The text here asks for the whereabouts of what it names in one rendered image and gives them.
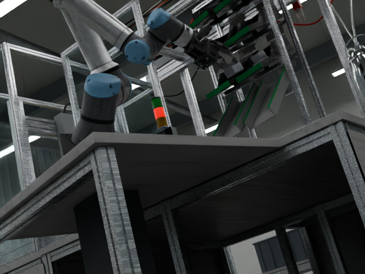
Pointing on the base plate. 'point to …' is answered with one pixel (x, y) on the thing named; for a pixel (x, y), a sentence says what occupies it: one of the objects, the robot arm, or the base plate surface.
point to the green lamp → (156, 103)
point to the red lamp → (159, 112)
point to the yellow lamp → (161, 122)
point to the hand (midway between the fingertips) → (230, 62)
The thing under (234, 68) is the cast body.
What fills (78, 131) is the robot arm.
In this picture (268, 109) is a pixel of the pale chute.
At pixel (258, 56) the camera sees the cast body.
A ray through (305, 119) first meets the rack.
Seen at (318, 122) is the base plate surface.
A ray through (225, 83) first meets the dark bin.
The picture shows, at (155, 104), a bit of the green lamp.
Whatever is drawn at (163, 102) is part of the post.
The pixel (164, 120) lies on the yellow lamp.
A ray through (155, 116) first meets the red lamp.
